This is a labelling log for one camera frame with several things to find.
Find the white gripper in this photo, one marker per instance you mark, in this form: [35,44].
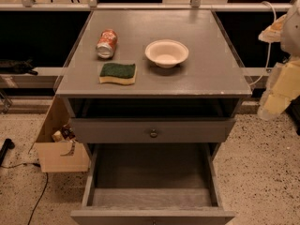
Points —
[291,37]

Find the green and yellow sponge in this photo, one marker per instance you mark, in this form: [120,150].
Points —
[124,74]

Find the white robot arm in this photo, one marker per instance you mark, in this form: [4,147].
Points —
[290,34]

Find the grey drawer cabinet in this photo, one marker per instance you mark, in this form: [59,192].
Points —
[208,85]

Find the round metal drawer knob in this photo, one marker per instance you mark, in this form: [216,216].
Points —
[153,133]

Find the grey open middle drawer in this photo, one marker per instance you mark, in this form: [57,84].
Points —
[152,184]

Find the grey top drawer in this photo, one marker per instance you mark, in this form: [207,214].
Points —
[142,130]

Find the white paper bowl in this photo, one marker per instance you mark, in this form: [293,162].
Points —
[166,53]

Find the orange soda can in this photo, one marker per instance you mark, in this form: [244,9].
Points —
[106,44]

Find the cardboard box with items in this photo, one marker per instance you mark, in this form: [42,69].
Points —
[55,153]

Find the black object on shelf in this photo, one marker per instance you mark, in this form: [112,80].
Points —
[17,67]

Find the black cylindrical floor object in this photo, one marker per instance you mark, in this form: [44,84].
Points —
[8,144]

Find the metal frame rail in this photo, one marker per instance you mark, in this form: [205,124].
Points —
[93,4]

